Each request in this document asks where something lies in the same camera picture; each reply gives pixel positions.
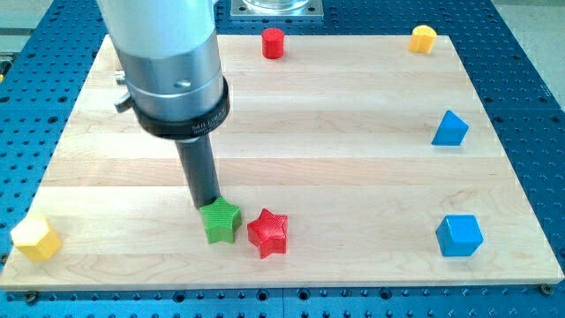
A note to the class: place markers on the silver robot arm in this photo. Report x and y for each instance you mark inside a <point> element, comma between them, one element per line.
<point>170,56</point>

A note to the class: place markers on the red star block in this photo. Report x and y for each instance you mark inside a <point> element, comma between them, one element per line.
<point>269,233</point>

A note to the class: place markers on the green star block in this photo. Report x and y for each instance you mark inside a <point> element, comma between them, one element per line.
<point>221,221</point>

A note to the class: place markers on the blue cube block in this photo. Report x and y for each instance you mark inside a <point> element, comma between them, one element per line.
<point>459,235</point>

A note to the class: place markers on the wooden board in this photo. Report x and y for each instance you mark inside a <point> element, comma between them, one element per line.
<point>336,135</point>

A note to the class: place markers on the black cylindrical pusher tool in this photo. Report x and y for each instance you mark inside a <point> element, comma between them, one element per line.
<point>196,156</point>

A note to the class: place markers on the red cylinder block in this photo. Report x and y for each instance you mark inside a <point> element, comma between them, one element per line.
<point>272,43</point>

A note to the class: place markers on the blue triangular prism block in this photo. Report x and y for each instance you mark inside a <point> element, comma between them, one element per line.
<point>451,131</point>

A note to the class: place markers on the yellow heart-shaped block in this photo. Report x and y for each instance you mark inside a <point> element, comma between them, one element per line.
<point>422,40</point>

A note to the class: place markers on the yellow hexagon block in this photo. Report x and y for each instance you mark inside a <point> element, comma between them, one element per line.
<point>36,238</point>

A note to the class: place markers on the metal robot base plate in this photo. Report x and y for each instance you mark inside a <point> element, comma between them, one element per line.
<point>276,9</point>

